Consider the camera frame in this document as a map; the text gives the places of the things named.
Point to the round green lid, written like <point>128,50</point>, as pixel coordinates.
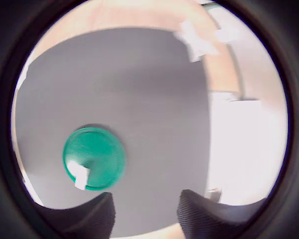
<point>99,154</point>

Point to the small white plastic terminal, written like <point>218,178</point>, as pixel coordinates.
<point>81,175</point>

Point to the dark grey mat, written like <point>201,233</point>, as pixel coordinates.
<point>139,99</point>

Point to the white tape strip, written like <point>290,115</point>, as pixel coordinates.
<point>187,27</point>
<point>209,49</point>

